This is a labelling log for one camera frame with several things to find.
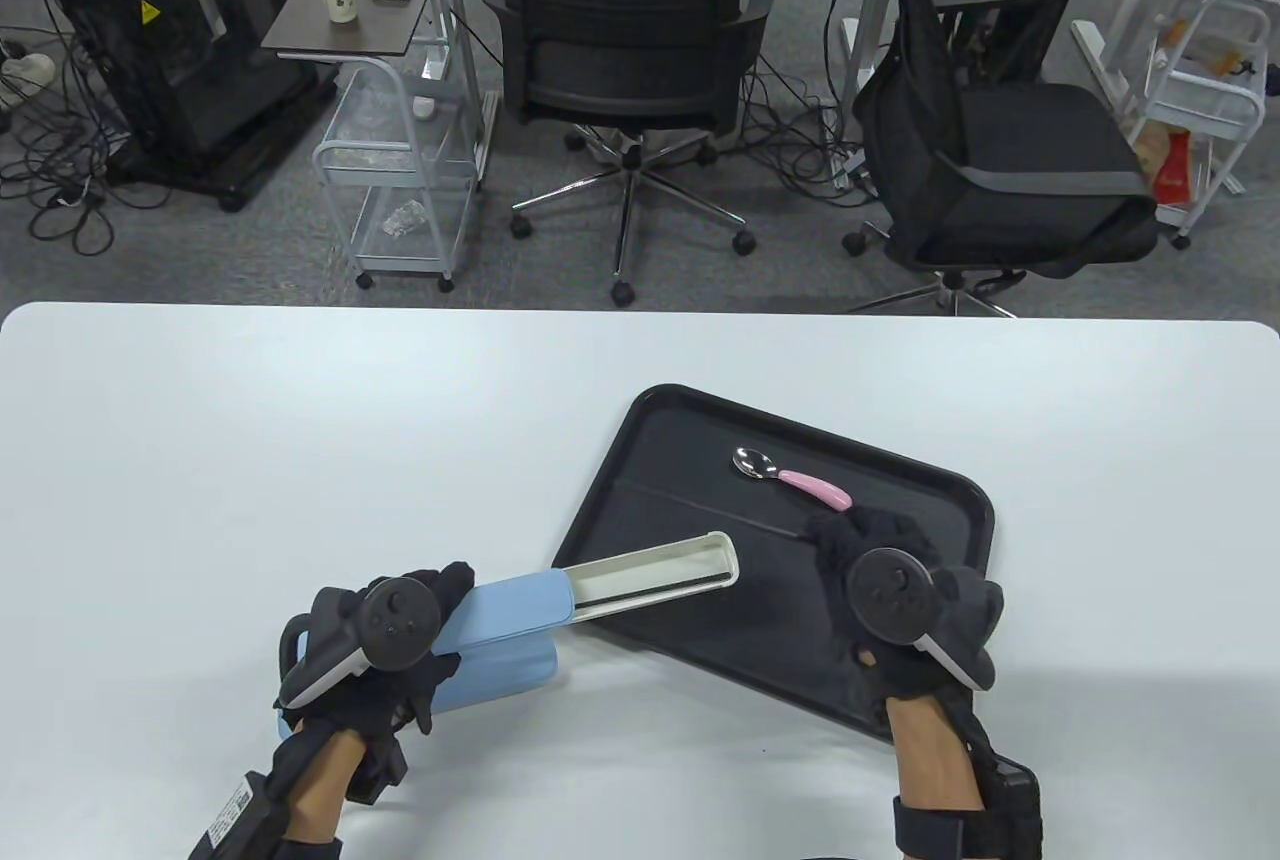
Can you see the red packet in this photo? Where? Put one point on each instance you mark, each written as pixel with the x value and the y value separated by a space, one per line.
pixel 1172 170

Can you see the silver desk leg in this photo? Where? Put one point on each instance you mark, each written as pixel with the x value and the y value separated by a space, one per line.
pixel 455 0
pixel 870 20

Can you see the blue slide lunch box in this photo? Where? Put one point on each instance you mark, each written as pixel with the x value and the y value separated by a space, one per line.
pixel 500 675
pixel 520 605

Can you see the white power adapter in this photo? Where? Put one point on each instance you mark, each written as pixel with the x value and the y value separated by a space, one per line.
pixel 25 70

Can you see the person's left hand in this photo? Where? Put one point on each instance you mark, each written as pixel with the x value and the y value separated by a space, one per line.
pixel 450 585

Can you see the brown top white rolling cart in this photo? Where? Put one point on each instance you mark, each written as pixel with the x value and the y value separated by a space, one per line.
pixel 340 35

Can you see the black armrest office chair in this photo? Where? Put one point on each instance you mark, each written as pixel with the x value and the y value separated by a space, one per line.
pixel 1030 150

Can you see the black mesh office chair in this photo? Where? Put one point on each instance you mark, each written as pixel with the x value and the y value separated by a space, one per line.
pixel 622 50

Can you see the person's left forearm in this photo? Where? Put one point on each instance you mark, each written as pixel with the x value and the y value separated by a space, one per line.
pixel 325 785

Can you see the black plastic tray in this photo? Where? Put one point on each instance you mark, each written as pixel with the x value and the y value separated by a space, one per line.
pixel 680 440

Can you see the crumpled clear plastic bag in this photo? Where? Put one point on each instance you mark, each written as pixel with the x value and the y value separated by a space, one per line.
pixel 403 220

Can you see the black white motion controller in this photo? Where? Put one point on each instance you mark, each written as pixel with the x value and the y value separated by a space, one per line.
pixel 400 622
pixel 893 595

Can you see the person's right hand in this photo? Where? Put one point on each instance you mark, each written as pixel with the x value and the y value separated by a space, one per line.
pixel 880 525

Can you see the small white device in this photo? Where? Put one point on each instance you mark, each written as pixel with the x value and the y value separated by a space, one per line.
pixel 424 107

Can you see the black glass computer case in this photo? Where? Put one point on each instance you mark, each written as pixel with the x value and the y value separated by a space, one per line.
pixel 130 60

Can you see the person's right forearm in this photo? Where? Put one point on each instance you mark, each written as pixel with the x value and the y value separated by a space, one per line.
pixel 935 755

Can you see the black chopstick utensil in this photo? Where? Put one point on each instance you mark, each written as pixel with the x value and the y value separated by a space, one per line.
pixel 720 510
pixel 655 594

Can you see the white power strip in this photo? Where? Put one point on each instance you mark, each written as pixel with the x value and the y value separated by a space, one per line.
pixel 850 165

